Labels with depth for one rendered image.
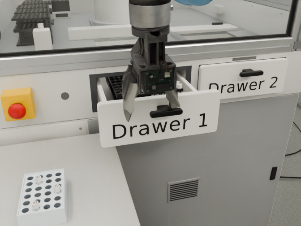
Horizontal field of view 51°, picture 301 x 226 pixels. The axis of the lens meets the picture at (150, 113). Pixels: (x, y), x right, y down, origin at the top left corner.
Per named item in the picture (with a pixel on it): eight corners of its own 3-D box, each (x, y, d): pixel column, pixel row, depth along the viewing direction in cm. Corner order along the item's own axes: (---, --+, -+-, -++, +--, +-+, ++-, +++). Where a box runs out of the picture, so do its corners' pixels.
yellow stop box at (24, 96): (35, 119, 80) (30, 93, 76) (5, 123, 78) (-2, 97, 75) (36, 111, 84) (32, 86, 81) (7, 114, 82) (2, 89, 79)
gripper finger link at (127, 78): (117, 97, 65) (132, 58, 61) (115, 94, 66) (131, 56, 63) (137, 103, 67) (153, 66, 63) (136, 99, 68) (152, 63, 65)
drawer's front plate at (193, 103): (217, 131, 79) (221, 91, 74) (101, 148, 72) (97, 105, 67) (213, 128, 80) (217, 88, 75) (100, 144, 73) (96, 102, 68)
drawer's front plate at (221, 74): (282, 92, 101) (289, 59, 96) (199, 102, 94) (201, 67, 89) (279, 90, 103) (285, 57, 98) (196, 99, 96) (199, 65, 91)
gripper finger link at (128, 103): (118, 129, 64) (135, 89, 60) (114, 115, 69) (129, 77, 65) (132, 132, 65) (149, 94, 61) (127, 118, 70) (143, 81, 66)
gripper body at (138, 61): (138, 98, 59) (135, 35, 53) (130, 80, 66) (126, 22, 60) (177, 93, 61) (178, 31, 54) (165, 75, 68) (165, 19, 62)
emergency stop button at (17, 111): (27, 119, 77) (23, 104, 75) (9, 121, 76) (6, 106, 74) (27, 114, 79) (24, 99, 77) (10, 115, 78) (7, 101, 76)
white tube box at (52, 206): (66, 223, 60) (64, 207, 58) (20, 231, 58) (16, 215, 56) (66, 181, 70) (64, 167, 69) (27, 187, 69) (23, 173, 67)
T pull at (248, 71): (263, 75, 92) (264, 71, 91) (240, 77, 90) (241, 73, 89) (256, 71, 95) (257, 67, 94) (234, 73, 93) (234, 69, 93)
